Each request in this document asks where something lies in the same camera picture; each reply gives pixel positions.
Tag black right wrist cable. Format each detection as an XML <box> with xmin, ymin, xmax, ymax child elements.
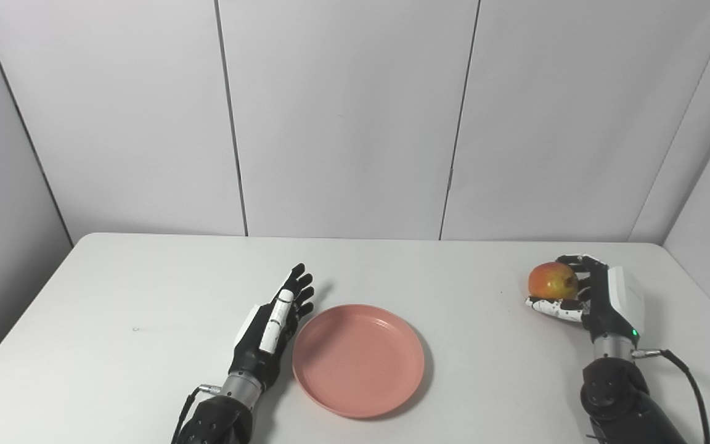
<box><xmin>630</xmin><ymin>348</ymin><xmax>710</xmax><ymax>444</ymax></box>

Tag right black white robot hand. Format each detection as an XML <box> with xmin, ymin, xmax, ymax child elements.
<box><xmin>524</xmin><ymin>253</ymin><xmax>646</xmax><ymax>344</ymax></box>

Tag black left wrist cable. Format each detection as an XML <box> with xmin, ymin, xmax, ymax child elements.
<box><xmin>169</xmin><ymin>383</ymin><xmax>222</xmax><ymax>444</ymax></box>

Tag pink round plate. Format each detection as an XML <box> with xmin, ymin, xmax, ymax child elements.
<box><xmin>292</xmin><ymin>303</ymin><xmax>426</xmax><ymax>419</ymax></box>

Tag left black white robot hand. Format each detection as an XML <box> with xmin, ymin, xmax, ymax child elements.
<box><xmin>228</xmin><ymin>263</ymin><xmax>316</xmax><ymax>391</ymax></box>

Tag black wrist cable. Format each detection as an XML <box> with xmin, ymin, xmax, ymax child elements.
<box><xmin>630</xmin><ymin>348</ymin><xmax>710</xmax><ymax>444</ymax></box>
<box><xmin>169</xmin><ymin>383</ymin><xmax>222</xmax><ymax>444</ymax></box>

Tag red yellow apple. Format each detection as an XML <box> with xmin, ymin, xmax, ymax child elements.
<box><xmin>527</xmin><ymin>261</ymin><xmax>580</xmax><ymax>302</ymax></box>

